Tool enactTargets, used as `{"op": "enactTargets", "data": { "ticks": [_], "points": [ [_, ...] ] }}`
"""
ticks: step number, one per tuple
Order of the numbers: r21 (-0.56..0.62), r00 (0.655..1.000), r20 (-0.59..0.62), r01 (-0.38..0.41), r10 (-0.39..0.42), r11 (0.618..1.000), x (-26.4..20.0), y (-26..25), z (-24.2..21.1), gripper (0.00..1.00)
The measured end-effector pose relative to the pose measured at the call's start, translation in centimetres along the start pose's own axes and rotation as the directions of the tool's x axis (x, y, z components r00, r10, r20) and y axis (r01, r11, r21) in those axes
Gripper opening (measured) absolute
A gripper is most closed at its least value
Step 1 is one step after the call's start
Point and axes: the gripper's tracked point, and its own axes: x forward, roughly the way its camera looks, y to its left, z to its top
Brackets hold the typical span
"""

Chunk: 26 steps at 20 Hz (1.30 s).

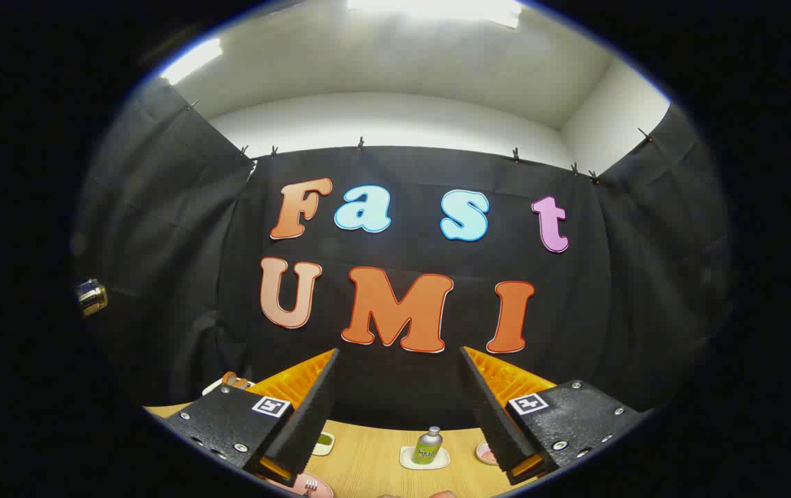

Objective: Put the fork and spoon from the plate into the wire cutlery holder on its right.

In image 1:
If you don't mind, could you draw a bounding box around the row of small black clips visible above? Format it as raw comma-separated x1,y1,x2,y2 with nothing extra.
185,100,653,185

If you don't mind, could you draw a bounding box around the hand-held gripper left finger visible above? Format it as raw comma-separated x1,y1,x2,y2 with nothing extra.
162,348,340,487

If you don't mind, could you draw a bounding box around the white toaster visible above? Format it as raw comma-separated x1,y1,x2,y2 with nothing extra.
202,377,256,396

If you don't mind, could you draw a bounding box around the pink round plate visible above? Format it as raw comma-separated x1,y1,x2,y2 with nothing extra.
278,472,335,498

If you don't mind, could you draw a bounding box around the green soda bottle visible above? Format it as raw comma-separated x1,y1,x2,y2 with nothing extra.
411,426,444,465

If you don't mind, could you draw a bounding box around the shiny metal object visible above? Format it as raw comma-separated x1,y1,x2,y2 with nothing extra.
76,278,109,317

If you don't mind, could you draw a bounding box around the white square coaster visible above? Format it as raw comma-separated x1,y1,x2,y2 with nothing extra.
399,445,451,471

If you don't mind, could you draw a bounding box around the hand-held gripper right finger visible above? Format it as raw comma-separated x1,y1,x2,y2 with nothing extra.
459,345,652,487

